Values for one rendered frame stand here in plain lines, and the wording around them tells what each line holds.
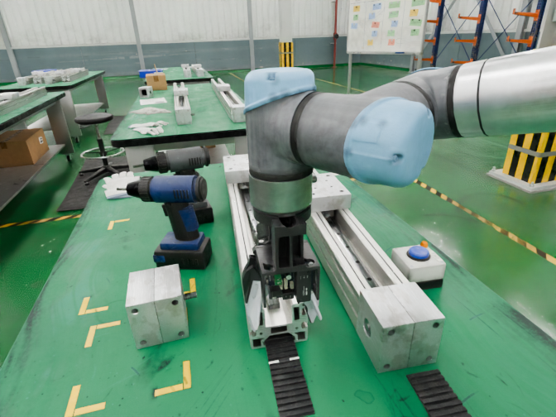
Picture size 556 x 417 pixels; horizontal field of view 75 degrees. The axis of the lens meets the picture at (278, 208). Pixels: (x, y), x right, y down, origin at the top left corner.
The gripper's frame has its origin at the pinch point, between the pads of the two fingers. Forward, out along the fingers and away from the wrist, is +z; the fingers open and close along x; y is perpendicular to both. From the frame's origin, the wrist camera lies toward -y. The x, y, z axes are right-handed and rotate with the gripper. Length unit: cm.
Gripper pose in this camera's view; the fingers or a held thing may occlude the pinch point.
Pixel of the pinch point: (282, 317)
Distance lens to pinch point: 57.0
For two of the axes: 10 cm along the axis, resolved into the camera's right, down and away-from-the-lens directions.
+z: 0.3, 9.0, 4.4
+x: 9.8, -1.0, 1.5
